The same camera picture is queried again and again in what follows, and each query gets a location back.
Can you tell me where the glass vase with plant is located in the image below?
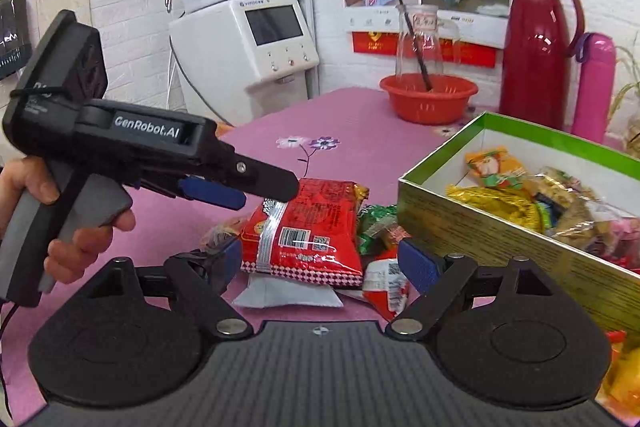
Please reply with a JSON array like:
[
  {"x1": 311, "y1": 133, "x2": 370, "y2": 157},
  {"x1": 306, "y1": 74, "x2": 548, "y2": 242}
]
[{"x1": 612, "y1": 47, "x2": 640, "y2": 152}]

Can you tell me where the red checkered snack packet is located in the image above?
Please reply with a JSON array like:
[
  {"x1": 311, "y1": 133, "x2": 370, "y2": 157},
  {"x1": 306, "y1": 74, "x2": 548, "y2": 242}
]
[{"x1": 240, "y1": 178, "x2": 371, "y2": 290}]

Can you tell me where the dark green snack packet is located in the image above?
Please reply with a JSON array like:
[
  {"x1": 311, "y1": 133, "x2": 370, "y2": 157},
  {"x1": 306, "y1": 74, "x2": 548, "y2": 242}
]
[{"x1": 356, "y1": 204, "x2": 401, "y2": 256}]

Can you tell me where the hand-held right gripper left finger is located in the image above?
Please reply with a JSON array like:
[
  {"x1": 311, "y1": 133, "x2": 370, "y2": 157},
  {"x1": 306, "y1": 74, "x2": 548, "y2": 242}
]
[{"x1": 92, "y1": 237, "x2": 253, "y2": 340}]

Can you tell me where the person's left hand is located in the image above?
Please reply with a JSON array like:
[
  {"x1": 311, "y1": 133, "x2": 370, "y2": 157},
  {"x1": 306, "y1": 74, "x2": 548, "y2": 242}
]
[{"x1": 0, "y1": 157, "x2": 137, "y2": 283}]

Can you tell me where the red thermos jug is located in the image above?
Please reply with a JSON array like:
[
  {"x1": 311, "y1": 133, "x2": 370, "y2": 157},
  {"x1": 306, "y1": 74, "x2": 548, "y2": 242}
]
[{"x1": 499, "y1": 0, "x2": 586, "y2": 131}]

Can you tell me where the pink floral tablecloth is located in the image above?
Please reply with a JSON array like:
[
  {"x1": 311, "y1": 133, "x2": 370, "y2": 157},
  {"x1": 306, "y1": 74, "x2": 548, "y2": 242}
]
[{"x1": 0, "y1": 87, "x2": 640, "y2": 427}]

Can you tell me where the dark stirring stick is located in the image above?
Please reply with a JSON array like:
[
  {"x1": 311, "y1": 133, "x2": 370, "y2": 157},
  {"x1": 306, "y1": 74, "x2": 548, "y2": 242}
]
[{"x1": 396, "y1": 0, "x2": 435, "y2": 90}]

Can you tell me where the clear glass pitcher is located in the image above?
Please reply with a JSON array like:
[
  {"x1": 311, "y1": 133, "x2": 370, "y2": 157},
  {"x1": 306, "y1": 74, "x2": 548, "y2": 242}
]
[{"x1": 395, "y1": 4, "x2": 461, "y2": 80}]

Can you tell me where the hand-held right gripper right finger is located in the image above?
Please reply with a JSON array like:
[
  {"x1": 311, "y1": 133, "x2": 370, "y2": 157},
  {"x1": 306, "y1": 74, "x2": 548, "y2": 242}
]
[{"x1": 385, "y1": 237, "x2": 556, "y2": 340}]

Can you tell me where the pink white snack packet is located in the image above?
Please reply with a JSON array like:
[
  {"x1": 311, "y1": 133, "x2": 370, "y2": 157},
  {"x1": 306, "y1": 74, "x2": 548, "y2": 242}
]
[{"x1": 590, "y1": 207, "x2": 640, "y2": 268}]

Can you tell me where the pink thermos bottle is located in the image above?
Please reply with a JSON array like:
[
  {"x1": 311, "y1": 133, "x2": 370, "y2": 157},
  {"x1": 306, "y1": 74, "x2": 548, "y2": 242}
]
[{"x1": 571, "y1": 33, "x2": 617, "y2": 145}]

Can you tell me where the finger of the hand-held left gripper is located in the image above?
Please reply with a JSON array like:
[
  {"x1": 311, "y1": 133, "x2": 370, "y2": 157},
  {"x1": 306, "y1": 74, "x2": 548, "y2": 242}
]
[
  {"x1": 137, "y1": 174, "x2": 247, "y2": 211},
  {"x1": 200, "y1": 142, "x2": 301, "y2": 204}
]

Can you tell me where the green cardboard box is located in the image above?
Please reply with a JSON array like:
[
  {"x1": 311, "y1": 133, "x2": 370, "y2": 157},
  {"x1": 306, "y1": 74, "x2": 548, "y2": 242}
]
[{"x1": 397, "y1": 112, "x2": 640, "y2": 338}]

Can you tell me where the red snack packet white label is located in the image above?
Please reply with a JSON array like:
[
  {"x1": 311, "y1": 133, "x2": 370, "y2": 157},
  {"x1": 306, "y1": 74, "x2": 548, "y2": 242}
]
[{"x1": 362, "y1": 257, "x2": 411, "y2": 320}]

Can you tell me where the white appliance with screen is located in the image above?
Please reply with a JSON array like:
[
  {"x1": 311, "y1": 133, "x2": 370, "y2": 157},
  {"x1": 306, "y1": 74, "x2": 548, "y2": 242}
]
[{"x1": 169, "y1": 0, "x2": 321, "y2": 128}]

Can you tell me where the red plastic basin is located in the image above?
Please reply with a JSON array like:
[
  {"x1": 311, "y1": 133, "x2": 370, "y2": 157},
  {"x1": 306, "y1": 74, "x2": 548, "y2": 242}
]
[{"x1": 379, "y1": 73, "x2": 479, "y2": 125}]

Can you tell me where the clear packet brown snack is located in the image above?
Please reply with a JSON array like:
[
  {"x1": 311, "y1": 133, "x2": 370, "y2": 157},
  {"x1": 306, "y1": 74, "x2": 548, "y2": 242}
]
[{"x1": 200, "y1": 216, "x2": 249, "y2": 253}]

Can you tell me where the clear brown bread packet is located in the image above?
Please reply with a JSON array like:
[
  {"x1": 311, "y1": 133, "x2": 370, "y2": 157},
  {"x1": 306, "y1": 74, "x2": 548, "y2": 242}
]
[{"x1": 532, "y1": 167, "x2": 601, "y2": 238}]

